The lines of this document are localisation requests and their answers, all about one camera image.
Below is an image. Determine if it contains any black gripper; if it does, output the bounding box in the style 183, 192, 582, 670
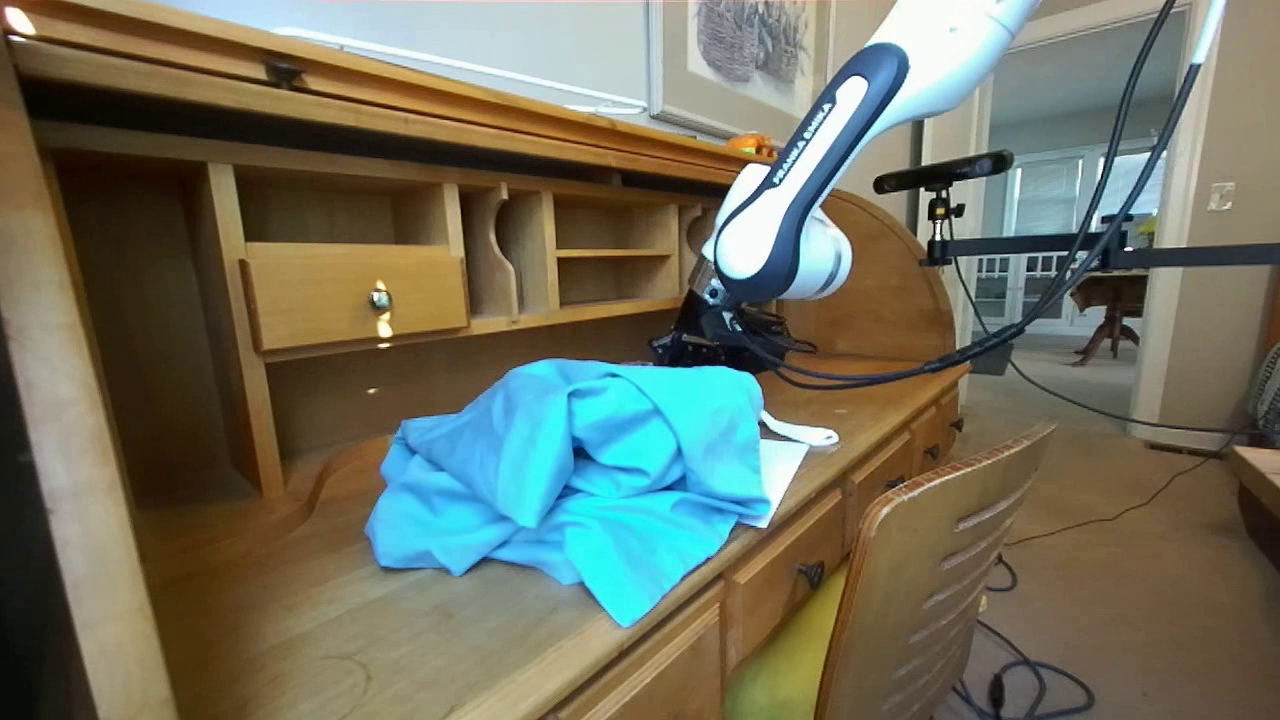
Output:
647, 276, 821, 374

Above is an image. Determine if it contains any white towel with red print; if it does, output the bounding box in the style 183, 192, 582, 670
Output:
758, 403, 845, 453

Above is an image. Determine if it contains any large desk drawer brass knob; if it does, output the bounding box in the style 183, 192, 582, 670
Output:
236, 240, 472, 355

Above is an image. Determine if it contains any wooden roll-top desk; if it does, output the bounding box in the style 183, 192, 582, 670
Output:
0, 0, 971, 720

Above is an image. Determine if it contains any white paper sheet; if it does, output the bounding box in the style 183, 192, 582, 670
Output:
746, 436, 815, 533

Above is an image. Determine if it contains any blue cloth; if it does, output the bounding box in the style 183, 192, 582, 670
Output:
366, 355, 778, 633

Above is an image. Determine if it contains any framed picture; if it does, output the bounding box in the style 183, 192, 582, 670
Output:
646, 0, 856, 142

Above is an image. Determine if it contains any white door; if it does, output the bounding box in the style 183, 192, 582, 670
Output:
916, 76, 995, 334

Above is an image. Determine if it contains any wooden slatted chair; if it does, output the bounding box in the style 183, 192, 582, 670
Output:
813, 420, 1062, 720

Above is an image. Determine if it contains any green chair cushion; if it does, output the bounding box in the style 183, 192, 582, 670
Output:
722, 562, 854, 720

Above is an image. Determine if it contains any white paned window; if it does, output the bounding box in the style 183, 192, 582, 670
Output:
971, 142, 1174, 331

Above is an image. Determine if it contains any wooden bench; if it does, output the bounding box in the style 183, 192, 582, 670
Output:
1228, 438, 1280, 571

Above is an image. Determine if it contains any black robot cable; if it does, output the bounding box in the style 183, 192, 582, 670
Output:
768, 0, 1193, 393
933, 0, 1234, 371

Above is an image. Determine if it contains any black stereo camera bar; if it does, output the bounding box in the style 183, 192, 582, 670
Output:
873, 149, 1018, 194

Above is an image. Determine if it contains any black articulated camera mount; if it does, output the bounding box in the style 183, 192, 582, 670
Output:
922, 182, 1280, 273

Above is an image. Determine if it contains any dark wooden pedestal table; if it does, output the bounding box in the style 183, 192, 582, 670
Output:
1068, 269, 1152, 368

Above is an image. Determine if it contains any long black floor cable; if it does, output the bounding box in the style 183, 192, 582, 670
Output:
950, 256, 1253, 438

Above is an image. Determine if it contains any thin black floor cable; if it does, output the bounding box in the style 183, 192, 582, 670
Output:
1003, 453, 1212, 553

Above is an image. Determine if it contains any coiled black floor cable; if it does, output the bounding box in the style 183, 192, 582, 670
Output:
950, 553, 1102, 720

